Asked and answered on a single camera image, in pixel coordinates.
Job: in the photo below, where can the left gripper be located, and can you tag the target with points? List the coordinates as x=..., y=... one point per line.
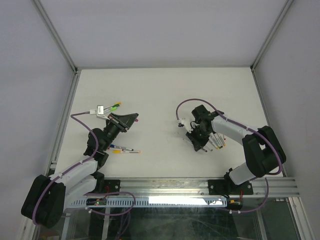
x=122, y=122

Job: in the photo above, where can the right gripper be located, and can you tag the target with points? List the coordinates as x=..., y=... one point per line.
x=197, y=144

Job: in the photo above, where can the red brown capped pen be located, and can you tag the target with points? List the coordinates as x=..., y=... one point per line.
x=216, y=142

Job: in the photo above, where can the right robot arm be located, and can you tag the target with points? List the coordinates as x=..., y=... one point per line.
x=262, y=150

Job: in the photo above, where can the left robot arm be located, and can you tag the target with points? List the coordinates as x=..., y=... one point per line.
x=50, y=196

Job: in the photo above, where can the green capped pen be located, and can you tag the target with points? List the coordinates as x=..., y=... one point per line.
x=110, y=109

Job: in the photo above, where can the yellow capped pen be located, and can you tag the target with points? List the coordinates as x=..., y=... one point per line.
x=117, y=104

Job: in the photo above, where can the opened yellow pen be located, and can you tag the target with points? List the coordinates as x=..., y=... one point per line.
x=220, y=139

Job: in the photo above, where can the pile of capped pens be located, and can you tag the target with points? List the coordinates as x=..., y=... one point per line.
x=116, y=149

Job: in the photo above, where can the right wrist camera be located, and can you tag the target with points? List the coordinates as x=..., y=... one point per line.
x=185, y=123

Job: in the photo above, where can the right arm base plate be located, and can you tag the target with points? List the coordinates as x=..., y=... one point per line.
x=226, y=187

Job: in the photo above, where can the slotted cable duct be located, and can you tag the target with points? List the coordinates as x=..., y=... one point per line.
x=150, y=202

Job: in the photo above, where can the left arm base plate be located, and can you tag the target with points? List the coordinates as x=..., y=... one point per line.
x=106, y=186

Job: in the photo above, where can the aluminium front rail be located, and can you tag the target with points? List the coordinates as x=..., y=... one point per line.
x=275, y=187

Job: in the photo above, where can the right frame post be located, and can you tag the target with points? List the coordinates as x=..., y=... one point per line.
x=272, y=32

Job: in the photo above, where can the frame post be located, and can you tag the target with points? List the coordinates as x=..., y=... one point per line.
x=272, y=32
x=54, y=34

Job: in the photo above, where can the left frame post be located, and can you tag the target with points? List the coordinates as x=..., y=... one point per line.
x=54, y=34

